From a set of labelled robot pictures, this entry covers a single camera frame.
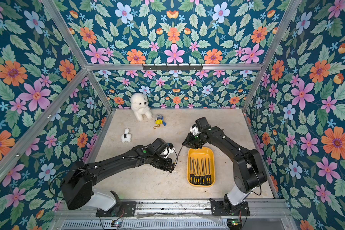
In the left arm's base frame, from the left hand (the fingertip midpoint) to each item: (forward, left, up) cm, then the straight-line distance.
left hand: (175, 168), depth 78 cm
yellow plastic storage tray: (+3, -16, -10) cm, 19 cm away
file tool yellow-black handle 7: (-3, -15, -9) cm, 17 cm away
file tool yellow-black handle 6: (-2, -11, -9) cm, 15 cm away
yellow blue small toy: (+40, +11, -6) cm, 42 cm away
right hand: (+13, -6, +3) cm, 15 cm away
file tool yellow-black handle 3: (-3, -20, -8) cm, 22 cm away
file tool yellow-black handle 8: (-2, -13, -9) cm, 16 cm away
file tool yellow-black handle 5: (-1, -10, -9) cm, 13 cm away
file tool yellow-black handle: (+3, 0, 0) cm, 3 cm away
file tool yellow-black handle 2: (-1, -9, -9) cm, 13 cm away
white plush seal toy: (+46, +24, +6) cm, 52 cm away
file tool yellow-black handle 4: (-4, -16, -7) cm, 18 cm away
